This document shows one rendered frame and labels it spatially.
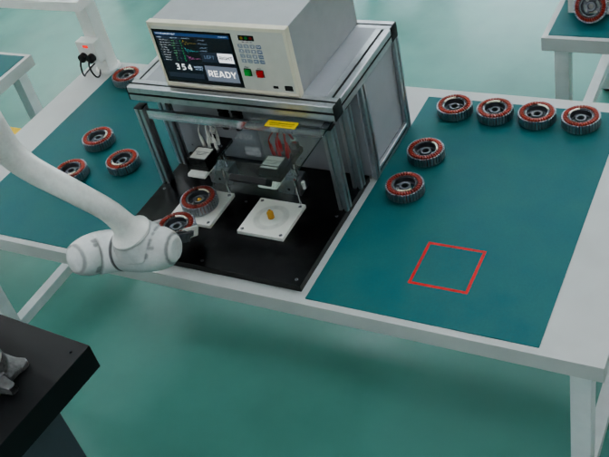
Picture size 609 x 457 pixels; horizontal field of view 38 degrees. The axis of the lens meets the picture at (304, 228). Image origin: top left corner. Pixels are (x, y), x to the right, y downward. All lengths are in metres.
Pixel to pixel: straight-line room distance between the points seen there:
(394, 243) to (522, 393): 0.81
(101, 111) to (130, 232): 1.30
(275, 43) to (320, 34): 0.19
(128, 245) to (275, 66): 0.62
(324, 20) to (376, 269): 0.69
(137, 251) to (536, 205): 1.08
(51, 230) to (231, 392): 0.85
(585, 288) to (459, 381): 0.89
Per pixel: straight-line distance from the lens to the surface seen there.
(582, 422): 2.33
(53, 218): 2.92
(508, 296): 2.24
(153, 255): 2.12
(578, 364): 2.10
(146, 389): 3.31
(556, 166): 2.62
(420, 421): 2.95
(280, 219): 2.53
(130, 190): 2.90
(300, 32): 2.37
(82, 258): 2.21
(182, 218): 2.55
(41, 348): 2.38
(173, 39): 2.51
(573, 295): 2.24
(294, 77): 2.36
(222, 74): 2.48
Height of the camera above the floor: 2.36
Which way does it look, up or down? 40 degrees down
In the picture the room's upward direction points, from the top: 15 degrees counter-clockwise
